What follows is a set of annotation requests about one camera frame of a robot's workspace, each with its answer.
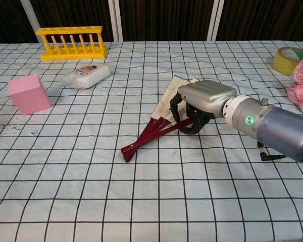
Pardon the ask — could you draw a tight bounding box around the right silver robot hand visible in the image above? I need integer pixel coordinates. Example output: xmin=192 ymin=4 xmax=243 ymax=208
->
xmin=169 ymin=80 xmax=237 ymax=136

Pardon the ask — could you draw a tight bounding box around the pink cube box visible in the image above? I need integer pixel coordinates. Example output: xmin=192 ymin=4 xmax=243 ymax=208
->
xmin=7 ymin=74 xmax=52 ymax=116

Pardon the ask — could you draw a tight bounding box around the yellow adhesive tape roll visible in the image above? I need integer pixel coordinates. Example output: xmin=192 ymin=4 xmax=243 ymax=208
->
xmin=272 ymin=46 xmax=303 ymax=76

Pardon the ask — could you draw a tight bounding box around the yellow plastic test tube rack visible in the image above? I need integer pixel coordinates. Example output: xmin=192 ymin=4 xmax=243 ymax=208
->
xmin=35 ymin=26 xmax=108 ymax=62

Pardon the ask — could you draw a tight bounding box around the black-grid white tablecloth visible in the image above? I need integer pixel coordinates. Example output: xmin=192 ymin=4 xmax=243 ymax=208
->
xmin=0 ymin=40 xmax=303 ymax=242

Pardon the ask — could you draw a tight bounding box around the white partition frame post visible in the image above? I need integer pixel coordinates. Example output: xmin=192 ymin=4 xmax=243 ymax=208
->
xmin=108 ymin=0 xmax=124 ymax=42
xmin=206 ymin=0 xmax=225 ymax=42
xmin=22 ymin=0 xmax=41 ymax=43

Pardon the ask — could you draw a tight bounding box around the white tissue pack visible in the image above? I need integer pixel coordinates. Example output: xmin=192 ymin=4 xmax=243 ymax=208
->
xmin=60 ymin=63 xmax=112 ymax=89

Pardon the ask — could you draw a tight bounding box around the red-ribbed paper folding fan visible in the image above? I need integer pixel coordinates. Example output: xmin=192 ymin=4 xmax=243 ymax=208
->
xmin=120 ymin=75 xmax=210 ymax=163

